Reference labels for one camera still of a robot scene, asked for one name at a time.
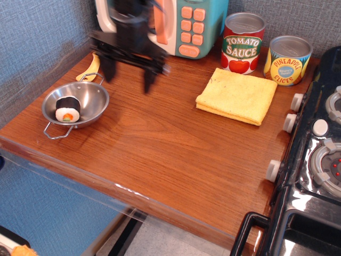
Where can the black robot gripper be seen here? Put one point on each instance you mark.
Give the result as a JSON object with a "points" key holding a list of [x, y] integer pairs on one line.
{"points": [[130, 44]]}

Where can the plush sushi roll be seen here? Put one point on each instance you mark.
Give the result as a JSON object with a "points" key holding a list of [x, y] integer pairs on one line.
{"points": [[67, 110]]}

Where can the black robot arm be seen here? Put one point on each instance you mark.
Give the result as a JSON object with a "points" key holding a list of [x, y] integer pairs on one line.
{"points": [[122, 10]]}

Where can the yellow dish brush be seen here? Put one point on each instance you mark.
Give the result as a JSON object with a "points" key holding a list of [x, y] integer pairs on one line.
{"points": [[90, 70]]}

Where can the folded yellow towel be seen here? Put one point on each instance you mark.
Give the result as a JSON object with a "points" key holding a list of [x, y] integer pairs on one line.
{"points": [[240, 97]]}

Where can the teal toy microwave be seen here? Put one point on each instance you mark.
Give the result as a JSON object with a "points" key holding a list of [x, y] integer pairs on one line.
{"points": [[187, 29]]}

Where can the tomato sauce can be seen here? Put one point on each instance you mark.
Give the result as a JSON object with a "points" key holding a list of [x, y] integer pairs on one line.
{"points": [[242, 40]]}

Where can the pineapple slices can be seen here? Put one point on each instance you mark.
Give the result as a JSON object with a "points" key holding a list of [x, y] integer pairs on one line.
{"points": [[287, 59]]}

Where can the orange plush object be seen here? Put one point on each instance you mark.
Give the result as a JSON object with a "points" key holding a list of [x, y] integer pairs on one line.
{"points": [[23, 250]]}

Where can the black toy stove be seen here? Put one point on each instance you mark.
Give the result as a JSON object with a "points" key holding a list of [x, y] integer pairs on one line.
{"points": [[305, 205]]}

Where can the steel bowl with handles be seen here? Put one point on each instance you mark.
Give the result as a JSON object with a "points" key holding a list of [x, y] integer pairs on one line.
{"points": [[93, 98]]}

